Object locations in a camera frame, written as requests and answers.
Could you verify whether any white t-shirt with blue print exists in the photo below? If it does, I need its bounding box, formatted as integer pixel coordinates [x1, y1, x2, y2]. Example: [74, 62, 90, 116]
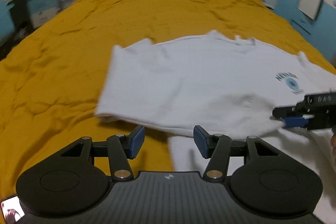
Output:
[95, 31, 335, 223]

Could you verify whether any mustard yellow bed blanket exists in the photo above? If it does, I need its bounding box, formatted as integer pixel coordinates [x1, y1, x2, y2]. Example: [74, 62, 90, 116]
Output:
[1, 0, 335, 198]

